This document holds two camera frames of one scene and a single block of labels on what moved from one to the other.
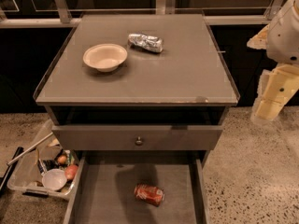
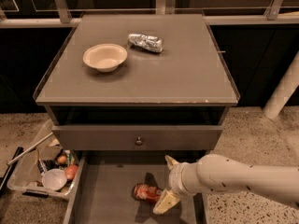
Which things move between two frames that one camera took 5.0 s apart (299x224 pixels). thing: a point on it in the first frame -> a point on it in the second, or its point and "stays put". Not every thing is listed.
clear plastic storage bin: (50, 170) stays put
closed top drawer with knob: (135, 138) stays put
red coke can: (152, 195) stays put
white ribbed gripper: (284, 39) -> (175, 178)
